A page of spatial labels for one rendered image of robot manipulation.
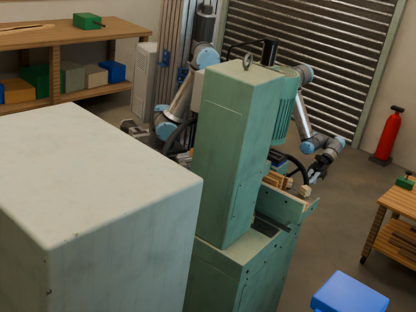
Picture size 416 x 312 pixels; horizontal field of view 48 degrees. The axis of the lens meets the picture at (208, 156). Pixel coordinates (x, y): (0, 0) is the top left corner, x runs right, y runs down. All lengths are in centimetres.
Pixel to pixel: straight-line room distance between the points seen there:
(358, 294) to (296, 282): 180
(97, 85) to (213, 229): 333
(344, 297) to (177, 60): 172
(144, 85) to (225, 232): 135
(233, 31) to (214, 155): 423
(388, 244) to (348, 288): 213
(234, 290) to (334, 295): 73
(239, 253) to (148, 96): 136
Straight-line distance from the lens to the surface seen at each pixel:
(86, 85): 494
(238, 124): 166
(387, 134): 496
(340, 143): 269
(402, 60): 497
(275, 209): 215
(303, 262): 332
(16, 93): 452
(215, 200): 183
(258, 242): 203
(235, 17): 587
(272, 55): 183
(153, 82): 292
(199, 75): 176
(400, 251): 343
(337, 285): 137
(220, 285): 202
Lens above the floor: 200
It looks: 27 degrees down
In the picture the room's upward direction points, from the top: 9 degrees clockwise
